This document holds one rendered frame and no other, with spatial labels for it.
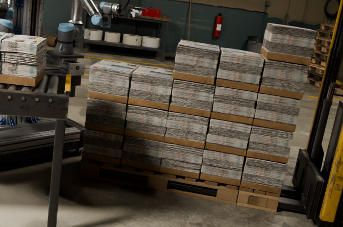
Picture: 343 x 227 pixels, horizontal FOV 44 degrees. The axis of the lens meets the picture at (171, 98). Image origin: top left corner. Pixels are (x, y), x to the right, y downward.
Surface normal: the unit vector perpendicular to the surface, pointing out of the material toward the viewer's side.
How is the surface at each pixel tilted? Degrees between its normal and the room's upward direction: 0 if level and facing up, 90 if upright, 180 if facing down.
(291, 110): 90
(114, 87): 90
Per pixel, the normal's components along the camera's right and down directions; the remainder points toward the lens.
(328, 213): -0.11, 0.22
